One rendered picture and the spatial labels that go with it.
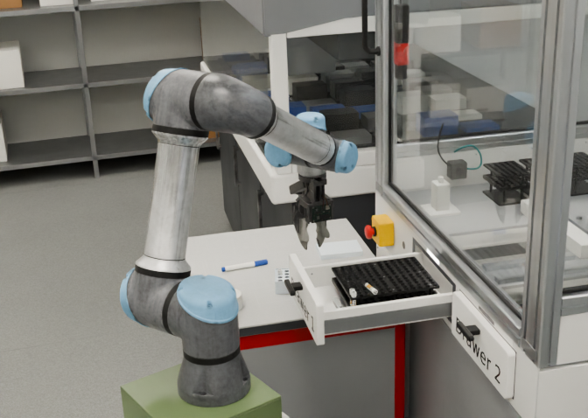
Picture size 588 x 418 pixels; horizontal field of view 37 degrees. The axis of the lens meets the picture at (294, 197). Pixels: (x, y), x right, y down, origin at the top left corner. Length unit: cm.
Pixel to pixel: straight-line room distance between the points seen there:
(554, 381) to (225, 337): 64
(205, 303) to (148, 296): 15
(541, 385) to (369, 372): 76
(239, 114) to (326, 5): 113
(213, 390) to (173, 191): 40
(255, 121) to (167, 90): 19
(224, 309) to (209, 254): 97
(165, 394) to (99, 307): 230
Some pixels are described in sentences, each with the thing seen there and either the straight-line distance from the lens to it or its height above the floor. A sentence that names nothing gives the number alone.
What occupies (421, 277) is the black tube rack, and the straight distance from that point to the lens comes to 221.
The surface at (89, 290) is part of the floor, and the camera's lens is 431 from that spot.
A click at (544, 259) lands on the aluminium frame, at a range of 169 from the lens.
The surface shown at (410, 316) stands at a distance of 213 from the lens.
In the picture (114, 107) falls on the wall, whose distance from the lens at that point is 623.
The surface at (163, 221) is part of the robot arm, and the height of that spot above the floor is 120.
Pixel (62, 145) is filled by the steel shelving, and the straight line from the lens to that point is 606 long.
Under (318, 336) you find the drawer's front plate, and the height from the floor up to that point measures 85.
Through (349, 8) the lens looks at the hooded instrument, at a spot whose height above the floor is 143.
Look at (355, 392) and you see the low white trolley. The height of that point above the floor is 50.
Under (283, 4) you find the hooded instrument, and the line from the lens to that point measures 277.
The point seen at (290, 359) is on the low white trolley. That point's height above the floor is 63.
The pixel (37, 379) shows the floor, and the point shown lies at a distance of 368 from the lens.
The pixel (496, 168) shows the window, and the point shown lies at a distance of 187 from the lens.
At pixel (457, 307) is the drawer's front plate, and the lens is 208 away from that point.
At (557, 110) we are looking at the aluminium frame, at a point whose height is 146.
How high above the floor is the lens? 188
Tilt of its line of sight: 21 degrees down
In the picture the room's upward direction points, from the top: 2 degrees counter-clockwise
